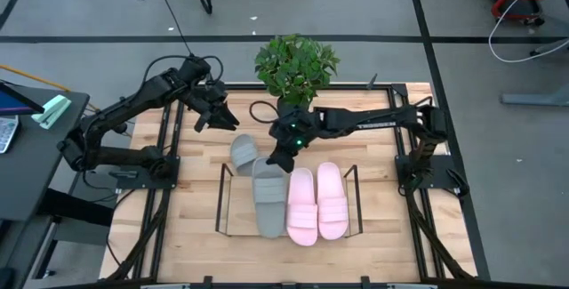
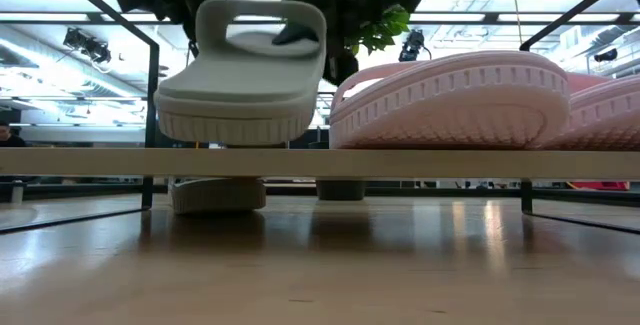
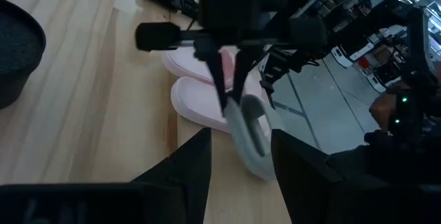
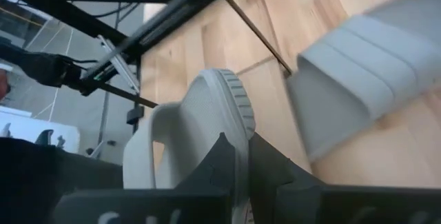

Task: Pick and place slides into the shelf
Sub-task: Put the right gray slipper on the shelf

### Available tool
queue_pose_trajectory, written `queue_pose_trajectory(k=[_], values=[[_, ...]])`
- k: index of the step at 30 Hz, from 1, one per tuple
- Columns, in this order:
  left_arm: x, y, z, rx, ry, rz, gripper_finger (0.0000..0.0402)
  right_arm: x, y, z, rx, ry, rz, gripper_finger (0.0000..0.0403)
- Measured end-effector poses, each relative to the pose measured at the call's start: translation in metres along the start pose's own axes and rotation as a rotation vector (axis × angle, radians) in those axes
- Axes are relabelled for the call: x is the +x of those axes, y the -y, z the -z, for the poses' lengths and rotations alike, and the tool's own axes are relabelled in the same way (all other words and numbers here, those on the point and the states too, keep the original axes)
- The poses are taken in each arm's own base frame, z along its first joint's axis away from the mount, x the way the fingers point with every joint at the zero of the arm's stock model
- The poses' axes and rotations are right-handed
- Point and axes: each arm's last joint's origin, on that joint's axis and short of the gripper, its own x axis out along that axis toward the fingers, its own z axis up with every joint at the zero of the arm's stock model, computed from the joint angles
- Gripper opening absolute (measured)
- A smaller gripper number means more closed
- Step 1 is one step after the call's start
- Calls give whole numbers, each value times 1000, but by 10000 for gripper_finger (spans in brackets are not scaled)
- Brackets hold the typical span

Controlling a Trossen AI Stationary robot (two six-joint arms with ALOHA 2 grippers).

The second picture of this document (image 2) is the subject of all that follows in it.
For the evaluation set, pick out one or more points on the black partition panels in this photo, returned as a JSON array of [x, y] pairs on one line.
[[305, 140]]

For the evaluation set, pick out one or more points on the wooden shelf black metal frame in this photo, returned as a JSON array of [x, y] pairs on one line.
[[320, 164]]

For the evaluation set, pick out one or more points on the black ceiling spotlight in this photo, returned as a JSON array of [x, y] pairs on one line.
[[87, 45]]

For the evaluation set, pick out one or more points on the pink rubber slide sandal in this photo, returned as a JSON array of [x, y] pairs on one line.
[[610, 120], [450, 110]]

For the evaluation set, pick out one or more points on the black ceiling camera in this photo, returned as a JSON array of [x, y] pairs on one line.
[[411, 47]]

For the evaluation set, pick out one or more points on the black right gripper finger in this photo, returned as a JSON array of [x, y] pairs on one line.
[[341, 67], [300, 32]]

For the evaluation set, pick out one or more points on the person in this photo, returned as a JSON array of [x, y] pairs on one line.
[[7, 137]]

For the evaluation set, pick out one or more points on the red chair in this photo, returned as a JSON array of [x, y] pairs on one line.
[[600, 186]]

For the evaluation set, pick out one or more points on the black metal rig frame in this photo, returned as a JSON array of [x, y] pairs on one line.
[[75, 191]]

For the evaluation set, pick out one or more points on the black overhead beam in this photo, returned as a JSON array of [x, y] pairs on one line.
[[492, 17]]

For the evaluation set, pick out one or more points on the grey rubber slide sandal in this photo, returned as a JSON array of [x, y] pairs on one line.
[[215, 197], [240, 80]]

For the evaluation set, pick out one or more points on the green potted plant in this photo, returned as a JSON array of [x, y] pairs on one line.
[[385, 30]]

